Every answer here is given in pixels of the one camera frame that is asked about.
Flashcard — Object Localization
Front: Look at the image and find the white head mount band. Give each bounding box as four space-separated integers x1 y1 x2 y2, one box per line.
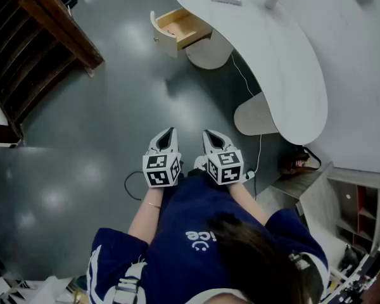
189 288 251 304

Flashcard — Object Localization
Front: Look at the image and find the hair clip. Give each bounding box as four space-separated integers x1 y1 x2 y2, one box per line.
288 252 312 271

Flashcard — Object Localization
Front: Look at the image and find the wooden drawer with white front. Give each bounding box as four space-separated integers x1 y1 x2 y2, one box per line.
149 7 213 59

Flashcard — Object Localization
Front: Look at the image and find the brown wooden staircase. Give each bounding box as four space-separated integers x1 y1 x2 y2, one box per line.
0 0 106 148

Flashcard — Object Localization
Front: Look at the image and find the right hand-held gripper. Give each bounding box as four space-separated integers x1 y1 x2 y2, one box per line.
202 129 244 186

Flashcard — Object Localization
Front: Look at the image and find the black cable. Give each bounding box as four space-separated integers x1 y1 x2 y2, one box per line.
123 170 146 201

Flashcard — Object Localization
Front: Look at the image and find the grey chest harness strap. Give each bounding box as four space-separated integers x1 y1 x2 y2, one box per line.
113 260 146 304

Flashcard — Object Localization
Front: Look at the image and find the navy blue shirt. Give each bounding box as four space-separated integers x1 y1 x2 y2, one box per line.
86 172 331 304

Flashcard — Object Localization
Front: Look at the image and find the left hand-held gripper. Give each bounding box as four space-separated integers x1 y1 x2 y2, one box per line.
142 127 182 189

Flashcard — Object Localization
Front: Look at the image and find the cluttered workbench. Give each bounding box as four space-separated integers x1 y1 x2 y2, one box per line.
319 244 380 304

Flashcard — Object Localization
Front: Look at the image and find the white cable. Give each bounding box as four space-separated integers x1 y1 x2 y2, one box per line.
230 52 263 174

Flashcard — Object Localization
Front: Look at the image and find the brown bag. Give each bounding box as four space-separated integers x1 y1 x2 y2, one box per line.
277 145 322 177

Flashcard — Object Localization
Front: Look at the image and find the person's right forearm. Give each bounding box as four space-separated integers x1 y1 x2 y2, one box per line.
229 182 270 226

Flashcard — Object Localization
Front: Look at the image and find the person's left forearm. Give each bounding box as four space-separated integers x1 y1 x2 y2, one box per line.
127 186 164 245

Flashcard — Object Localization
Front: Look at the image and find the grey shelf unit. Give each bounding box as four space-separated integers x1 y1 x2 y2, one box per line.
295 162 380 257

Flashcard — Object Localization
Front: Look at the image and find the white curved desk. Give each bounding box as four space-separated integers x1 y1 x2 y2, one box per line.
172 0 329 146

